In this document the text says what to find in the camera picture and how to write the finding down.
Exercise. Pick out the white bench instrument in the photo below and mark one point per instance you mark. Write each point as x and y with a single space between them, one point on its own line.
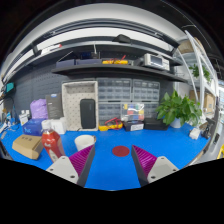
156 61

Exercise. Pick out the white perforated tray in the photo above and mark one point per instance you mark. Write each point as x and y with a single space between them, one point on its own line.
71 106

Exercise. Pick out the brown cardboard box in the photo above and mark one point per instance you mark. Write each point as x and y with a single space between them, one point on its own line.
27 146

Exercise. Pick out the potted green plant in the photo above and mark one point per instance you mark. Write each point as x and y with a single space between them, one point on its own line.
176 108

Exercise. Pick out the black rounded case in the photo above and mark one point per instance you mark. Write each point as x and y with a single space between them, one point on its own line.
122 39

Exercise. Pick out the clear organizer box coloured parts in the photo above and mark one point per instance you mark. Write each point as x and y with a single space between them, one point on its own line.
132 111

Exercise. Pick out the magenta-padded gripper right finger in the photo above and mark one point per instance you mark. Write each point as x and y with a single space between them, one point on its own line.
160 168

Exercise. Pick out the yellow multimeter red leads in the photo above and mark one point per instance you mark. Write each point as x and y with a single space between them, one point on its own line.
110 124

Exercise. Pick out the teal device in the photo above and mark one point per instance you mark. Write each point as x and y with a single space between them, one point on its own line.
10 87

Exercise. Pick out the white shelf unit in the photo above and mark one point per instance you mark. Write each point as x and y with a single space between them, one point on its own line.
200 66

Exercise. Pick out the black rectangular speaker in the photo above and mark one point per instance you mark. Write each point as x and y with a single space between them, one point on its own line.
88 114

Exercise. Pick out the small white boxes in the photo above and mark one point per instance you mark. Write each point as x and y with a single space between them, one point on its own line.
24 117

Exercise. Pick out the blue cardboard box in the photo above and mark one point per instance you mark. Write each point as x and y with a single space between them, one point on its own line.
32 127

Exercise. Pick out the purple plastic bag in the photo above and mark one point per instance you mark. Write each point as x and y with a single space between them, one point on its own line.
39 108

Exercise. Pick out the white cup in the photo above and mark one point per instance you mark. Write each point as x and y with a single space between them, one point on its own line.
83 142

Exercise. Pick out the white cardboard box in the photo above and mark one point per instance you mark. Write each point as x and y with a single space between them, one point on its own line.
59 126

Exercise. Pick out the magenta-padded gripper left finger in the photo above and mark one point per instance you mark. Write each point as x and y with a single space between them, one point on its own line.
63 168

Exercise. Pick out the small white adapter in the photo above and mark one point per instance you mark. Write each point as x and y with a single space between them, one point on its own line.
194 133

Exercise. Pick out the flat round red coaster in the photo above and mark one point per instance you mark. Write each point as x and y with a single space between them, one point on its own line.
120 151

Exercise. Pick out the black zip case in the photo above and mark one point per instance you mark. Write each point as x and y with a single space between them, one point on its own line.
155 124

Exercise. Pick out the black wall shelf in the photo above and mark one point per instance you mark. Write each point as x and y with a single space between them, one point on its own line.
113 70

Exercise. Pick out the grey small-parts drawer cabinet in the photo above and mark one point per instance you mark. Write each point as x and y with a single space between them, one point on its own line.
109 111
146 90
151 109
114 90

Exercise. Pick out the red drink bottle white cap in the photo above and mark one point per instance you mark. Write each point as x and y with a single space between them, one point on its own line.
52 143

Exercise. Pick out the dark grey flat box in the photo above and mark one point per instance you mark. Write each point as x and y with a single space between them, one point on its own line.
54 106

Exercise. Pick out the black box white label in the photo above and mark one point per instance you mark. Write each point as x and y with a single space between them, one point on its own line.
134 126

